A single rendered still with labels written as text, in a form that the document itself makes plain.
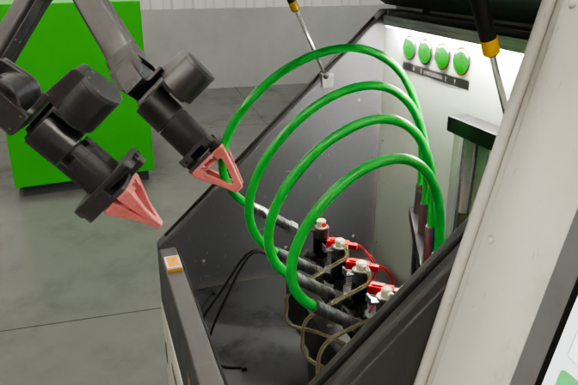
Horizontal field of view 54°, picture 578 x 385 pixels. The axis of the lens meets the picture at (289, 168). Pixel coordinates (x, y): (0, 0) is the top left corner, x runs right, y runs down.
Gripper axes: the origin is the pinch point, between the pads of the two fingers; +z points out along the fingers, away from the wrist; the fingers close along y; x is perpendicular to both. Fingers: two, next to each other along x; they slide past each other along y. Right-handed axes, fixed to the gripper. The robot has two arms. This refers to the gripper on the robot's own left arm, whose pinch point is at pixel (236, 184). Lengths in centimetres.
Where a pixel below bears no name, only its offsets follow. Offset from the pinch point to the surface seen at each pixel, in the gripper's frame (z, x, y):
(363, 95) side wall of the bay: 9.8, -29.9, 38.6
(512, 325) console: 26.6, -14.6, -38.7
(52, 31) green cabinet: -128, 53, 293
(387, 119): 7.3, -23.3, -13.5
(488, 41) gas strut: 5.7, -34.8, -30.4
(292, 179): 3.5, -8.0, -15.8
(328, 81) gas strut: 1.3, -26.0, 34.8
